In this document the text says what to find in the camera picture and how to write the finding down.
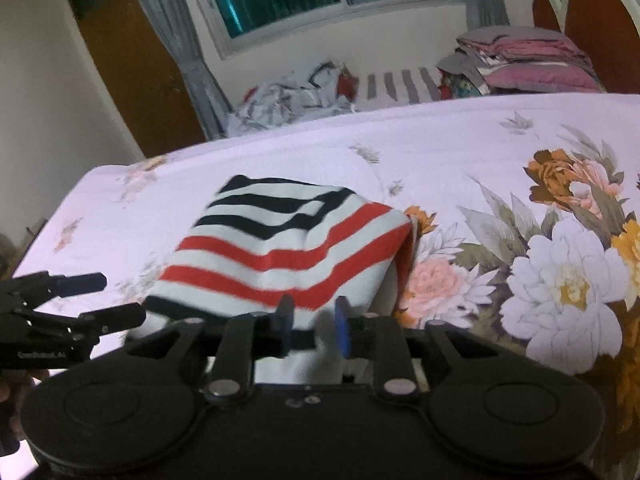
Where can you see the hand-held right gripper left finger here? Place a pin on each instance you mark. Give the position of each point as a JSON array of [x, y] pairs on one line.
[[285, 321]]

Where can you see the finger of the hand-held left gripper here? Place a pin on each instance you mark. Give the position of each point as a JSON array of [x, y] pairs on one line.
[[80, 283], [115, 316]]

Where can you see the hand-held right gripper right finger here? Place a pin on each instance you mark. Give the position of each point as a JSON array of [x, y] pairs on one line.
[[343, 331]]

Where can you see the striped red black white shirt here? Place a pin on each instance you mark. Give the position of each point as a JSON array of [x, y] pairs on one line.
[[280, 260]]

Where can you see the pile of crumpled clothes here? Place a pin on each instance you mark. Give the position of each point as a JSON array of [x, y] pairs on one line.
[[285, 100]]

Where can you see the person's left hand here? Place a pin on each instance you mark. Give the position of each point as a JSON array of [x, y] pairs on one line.
[[5, 390]]

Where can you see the brown wooden door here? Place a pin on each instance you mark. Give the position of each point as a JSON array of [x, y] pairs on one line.
[[135, 80]]

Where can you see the floral printed blanket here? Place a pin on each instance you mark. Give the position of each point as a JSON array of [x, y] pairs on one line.
[[450, 140]]

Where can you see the grey white striped cloth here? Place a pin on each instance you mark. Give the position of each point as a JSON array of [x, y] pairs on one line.
[[400, 85]]

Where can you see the long grey curtain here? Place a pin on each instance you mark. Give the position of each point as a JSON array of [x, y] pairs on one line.
[[180, 45]]

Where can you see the stack of pink grey bedding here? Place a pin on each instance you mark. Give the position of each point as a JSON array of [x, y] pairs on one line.
[[530, 60]]

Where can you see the white and brown scalloped headboard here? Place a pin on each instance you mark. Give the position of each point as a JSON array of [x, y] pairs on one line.
[[600, 25]]

